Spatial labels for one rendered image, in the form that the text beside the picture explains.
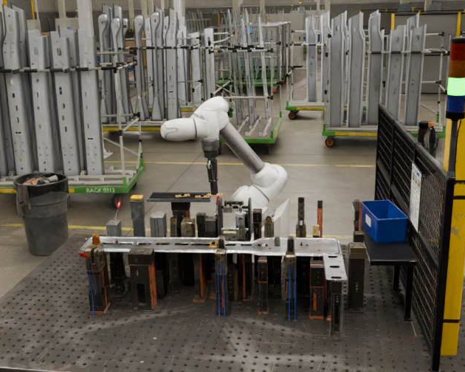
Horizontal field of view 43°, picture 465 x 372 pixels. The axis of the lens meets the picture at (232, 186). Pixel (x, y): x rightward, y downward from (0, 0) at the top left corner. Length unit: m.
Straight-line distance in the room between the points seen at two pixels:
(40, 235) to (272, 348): 3.47
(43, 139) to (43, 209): 1.91
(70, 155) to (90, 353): 4.77
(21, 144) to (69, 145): 0.58
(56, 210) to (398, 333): 3.69
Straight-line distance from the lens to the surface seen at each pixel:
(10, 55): 7.59
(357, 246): 3.01
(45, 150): 7.54
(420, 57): 10.09
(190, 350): 2.83
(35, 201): 5.72
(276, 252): 3.07
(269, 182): 3.74
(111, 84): 11.04
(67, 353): 2.94
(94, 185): 7.09
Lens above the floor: 2.20
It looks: 17 degrees down
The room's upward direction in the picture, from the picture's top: 2 degrees counter-clockwise
